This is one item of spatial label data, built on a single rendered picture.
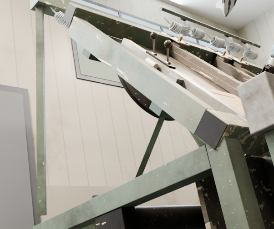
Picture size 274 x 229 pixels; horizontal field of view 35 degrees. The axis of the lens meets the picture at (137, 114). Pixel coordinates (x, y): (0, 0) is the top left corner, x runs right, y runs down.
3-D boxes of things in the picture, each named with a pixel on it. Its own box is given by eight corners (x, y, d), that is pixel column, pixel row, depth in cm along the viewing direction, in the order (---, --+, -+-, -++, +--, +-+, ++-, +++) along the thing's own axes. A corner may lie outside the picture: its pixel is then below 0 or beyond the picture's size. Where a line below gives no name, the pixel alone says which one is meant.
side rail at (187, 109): (193, 134, 162) (206, 108, 159) (66, 34, 240) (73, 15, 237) (204, 136, 166) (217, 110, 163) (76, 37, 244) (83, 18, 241)
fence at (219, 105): (241, 127, 177) (246, 118, 176) (120, 44, 244) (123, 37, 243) (249, 128, 180) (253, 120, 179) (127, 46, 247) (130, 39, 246)
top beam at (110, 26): (70, 24, 238) (76, 7, 235) (62, 18, 245) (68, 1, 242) (286, 89, 381) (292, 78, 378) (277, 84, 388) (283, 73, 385)
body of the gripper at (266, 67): (251, 82, 236) (262, 62, 233) (261, 85, 242) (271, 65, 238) (262, 88, 231) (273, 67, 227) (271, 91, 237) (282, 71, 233)
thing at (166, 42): (166, 67, 216) (166, 42, 208) (162, 64, 218) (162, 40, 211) (173, 65, 217) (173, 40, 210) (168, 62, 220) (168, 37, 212)
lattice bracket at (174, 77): (175, 84, 202) (177, 78, 201) (166, 78, 207) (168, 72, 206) (180, 86, 205) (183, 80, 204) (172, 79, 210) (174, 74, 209)
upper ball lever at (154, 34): (153, 58, 224) (152, 34, 216) (149, 56, 227) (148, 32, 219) (159, 56, 226) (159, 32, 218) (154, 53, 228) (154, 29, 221)
